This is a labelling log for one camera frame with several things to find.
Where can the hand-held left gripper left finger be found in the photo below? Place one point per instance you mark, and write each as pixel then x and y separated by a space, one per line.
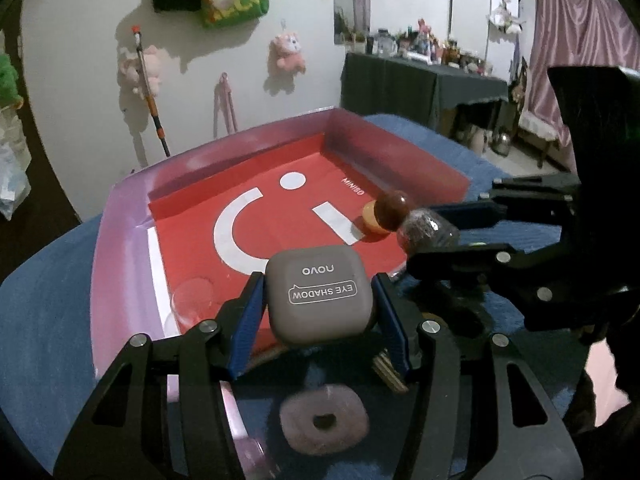
pixel 247 327

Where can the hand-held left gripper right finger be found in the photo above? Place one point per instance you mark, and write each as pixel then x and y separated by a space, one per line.
pixel 396 332

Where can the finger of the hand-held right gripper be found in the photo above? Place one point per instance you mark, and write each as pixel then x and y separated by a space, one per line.
pixel 460 262
pixel 467 214

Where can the grey eye shadow case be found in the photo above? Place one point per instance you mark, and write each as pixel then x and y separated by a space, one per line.
pixel 320 295

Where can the pink cardboard box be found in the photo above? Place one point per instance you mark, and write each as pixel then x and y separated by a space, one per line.
pixel 125 260

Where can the clear plastic cup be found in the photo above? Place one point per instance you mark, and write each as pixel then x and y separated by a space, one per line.
pixel 192 302

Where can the white jug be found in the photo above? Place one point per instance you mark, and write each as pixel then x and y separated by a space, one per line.
pixel 476 140

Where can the metal kettle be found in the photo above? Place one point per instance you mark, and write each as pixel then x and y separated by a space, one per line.
pixel 500 142

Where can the brown and yellow capsule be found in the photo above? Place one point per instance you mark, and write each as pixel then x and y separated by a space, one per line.
pixel 387 210

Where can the pink curtain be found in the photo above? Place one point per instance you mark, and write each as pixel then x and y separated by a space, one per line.
pixel 575 35

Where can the table with dark cloth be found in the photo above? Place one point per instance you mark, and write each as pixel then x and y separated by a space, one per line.
pixel 400 85

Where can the white hanging ornament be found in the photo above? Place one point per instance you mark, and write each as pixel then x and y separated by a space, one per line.
pixel 505 15

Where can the row of small table items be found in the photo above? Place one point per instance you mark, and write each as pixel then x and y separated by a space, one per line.
pixel 420 42

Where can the white refrigerator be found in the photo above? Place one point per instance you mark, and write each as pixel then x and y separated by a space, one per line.
pixel 470 10

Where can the mop with orange grip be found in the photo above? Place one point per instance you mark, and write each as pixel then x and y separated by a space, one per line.
pixel 150 95

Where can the pale pink plush toy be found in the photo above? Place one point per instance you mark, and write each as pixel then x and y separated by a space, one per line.
pixel 132 70

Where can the clear plastic bag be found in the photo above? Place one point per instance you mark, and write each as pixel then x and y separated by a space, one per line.
pixel 10 170

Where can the green fluffy plush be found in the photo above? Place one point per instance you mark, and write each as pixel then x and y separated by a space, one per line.
pixel 7 80

